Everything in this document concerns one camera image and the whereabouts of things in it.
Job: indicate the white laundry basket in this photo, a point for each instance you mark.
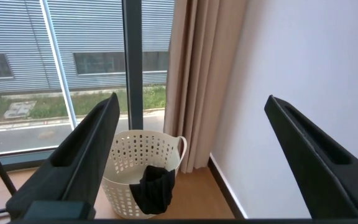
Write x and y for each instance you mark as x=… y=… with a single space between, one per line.
x=135 y=149

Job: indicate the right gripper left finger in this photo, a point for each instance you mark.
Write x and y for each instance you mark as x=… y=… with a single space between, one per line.
x=73 y=174

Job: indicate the black garment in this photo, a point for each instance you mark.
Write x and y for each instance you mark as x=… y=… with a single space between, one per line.
x=154 y=189

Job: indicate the window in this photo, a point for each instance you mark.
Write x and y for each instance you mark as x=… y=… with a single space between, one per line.
x=134 y=62

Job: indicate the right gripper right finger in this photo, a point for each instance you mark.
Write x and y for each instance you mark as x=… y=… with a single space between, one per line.
x=322 y=186

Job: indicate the beige curtain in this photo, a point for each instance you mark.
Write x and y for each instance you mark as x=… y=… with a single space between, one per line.
x=197 y=77

